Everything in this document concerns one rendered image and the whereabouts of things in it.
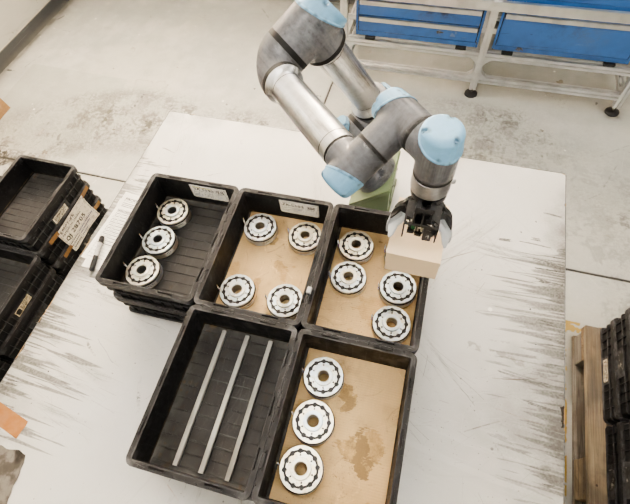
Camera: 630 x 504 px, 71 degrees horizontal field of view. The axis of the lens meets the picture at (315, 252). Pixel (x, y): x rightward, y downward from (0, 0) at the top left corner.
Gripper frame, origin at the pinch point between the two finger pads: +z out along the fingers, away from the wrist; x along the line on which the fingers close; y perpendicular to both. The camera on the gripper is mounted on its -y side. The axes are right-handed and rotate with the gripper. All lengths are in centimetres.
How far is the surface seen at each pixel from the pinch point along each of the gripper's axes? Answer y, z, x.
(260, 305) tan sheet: 17, 27, -39
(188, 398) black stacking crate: 46, 27, -48
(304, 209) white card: -14.7, 21.3, -34.1
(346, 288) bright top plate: 6.7, 24.3, -15.6
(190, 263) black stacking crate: 9, 27, -64
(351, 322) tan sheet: 15.2, 27.2, -12.1
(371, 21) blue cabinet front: -185, 70, -48
